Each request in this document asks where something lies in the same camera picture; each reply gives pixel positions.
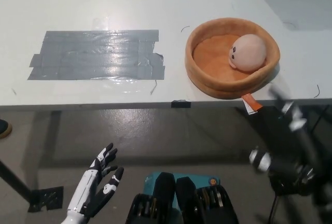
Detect grey duct tape patch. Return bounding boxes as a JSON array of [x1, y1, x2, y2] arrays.
[[27, 29, 167, 81]]

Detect orange plush round plate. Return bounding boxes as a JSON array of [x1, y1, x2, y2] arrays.
[[184, 18, 281, 116]]

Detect black robot torso silver ribs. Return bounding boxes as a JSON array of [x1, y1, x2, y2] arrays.
[[126, 172, 239, 224]]

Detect small black tape piece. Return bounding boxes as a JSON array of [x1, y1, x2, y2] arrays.
[[171, 100, 192, 108]]

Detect thin black cable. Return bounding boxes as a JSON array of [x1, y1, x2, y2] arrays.
[[269, 195, 283, 224]]

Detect teal box on robot torso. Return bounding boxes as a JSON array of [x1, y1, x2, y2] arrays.
[[144, 171, 220, 211]]

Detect pink round plush toy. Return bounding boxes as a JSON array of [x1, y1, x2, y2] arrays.
[[228, 34, 268, 72]]

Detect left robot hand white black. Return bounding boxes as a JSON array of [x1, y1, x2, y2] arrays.
[[67, 143, 125, 217]]

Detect dark shoe with tan sole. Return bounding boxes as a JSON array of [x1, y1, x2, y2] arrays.
[[0, 119, 13, 139]]

